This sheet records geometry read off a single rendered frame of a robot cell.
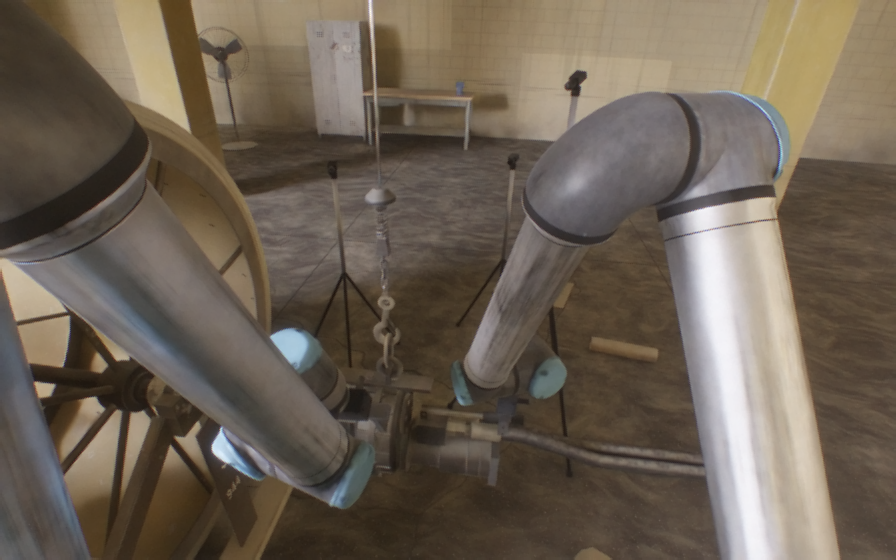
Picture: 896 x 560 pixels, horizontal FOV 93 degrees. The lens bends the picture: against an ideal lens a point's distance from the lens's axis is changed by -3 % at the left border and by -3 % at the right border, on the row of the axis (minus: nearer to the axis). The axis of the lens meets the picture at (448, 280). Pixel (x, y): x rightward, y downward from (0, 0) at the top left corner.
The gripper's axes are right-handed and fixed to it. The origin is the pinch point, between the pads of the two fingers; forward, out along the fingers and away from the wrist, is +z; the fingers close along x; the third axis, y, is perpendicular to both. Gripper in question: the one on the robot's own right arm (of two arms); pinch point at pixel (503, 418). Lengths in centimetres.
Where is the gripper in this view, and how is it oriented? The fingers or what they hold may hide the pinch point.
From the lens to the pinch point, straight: 124.7
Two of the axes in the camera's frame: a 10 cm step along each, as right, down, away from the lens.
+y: 9.9, 0.9, -1.0
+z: -0.3, 8.6, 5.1
